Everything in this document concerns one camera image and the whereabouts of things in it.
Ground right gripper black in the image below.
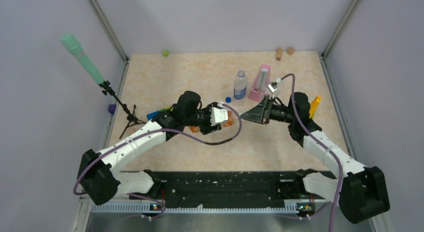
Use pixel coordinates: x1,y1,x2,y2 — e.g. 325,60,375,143
240,95,296,125

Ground orange juice bottle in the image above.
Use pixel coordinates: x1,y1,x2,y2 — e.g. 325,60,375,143
189,110,235,135

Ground clear bottle blue label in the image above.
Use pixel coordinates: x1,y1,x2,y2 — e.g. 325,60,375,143
233,70,249,100

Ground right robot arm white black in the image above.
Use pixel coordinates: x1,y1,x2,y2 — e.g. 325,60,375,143
241,92,390,224

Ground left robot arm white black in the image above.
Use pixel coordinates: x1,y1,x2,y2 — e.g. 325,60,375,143
76,91,229,205

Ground pink metronome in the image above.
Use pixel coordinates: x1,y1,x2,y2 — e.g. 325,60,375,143
248,64,271,102

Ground toy brick car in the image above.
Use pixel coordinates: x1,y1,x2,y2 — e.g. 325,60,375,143
146,106,173,120

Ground tall wooden block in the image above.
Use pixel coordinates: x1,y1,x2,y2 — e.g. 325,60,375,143
275,47,283,61

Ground black microphone tripod stand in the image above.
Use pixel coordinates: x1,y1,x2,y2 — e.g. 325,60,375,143
99,81,146,139

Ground small wooden cube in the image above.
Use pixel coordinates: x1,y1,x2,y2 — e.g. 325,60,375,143
286,47,296,56

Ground green small cube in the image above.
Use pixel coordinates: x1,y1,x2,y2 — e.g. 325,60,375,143
162,50,170,57

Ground purple small block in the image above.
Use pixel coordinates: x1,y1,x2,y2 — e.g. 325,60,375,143
107,104,117,115

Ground green microphone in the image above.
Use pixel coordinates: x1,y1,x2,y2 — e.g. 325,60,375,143
60,33,105,85

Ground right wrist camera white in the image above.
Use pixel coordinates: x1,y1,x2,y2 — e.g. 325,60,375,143
267,78,282,100

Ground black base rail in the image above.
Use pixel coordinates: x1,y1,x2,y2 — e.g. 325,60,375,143
129,170,327,213

